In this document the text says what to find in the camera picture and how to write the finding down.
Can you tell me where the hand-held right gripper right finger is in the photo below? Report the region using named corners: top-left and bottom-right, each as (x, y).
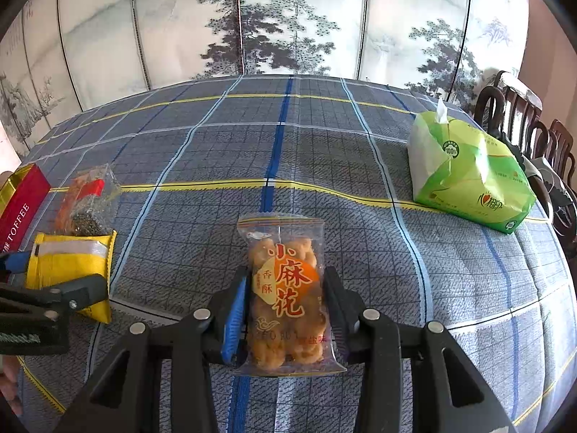
top-left (323, 266), bottom-right (517, 433)

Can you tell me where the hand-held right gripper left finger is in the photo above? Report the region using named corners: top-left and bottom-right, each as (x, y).
top-left (53, 265), bottom-right (251, 433)

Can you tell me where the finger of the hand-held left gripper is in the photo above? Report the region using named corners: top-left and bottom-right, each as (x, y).
top-left (0, 250), bottom-right (33, 277)
top-left (0, 274), bottom-right (109, 325)

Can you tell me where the yellow snack packet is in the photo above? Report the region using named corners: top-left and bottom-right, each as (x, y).
top-left (25, 230), bottom-right (118, 324)

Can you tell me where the red and gold tin box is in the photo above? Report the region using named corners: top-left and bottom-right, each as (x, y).
top-left (0, 163), bottom-right (51, 253)

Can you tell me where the twisted dough packet orange label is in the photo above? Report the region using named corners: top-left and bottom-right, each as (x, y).
top-left (233, 213), bottom-right (348, 377)

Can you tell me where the clear packet with red label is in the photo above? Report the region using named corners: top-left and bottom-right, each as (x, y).
top-left (56, 163), bottom-right (122, 236)

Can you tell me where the person's left hand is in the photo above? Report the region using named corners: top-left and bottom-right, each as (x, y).
top-left (0, 355), bottom-right (23, 418)

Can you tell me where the grey plaid tablecloth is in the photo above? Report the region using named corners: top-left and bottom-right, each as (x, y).
top-left (16, 74), bottom-right (577, 433)

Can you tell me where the green tissue pack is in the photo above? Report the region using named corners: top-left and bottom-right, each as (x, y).
top-left (406, 98), bottom-right (537, 235)

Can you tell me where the dark wooden chair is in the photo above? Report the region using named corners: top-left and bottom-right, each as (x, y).
top-left (518, 119), bottom-right (577, 249)
top-left (473, 71), bottom-right (544, 145)

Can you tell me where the painted folding screen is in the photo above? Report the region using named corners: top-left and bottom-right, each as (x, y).
top-left (0, 0), bottom-right (530, 154)

